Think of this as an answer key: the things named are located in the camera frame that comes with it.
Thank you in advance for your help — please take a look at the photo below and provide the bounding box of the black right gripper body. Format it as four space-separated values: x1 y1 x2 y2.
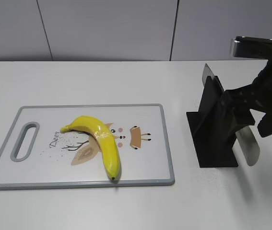
224 60 272 114

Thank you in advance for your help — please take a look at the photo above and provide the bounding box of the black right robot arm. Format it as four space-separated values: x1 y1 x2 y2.
221 36 272 138

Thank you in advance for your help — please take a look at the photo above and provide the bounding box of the yellow plastic banana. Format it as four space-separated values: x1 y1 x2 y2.
60 115 121 181

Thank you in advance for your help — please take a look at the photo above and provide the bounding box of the black knife stand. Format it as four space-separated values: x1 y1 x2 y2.
186 76 238 168

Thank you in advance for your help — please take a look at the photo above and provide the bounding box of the grey-rimmed white cutting board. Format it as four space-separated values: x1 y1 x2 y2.
0 103 175 190

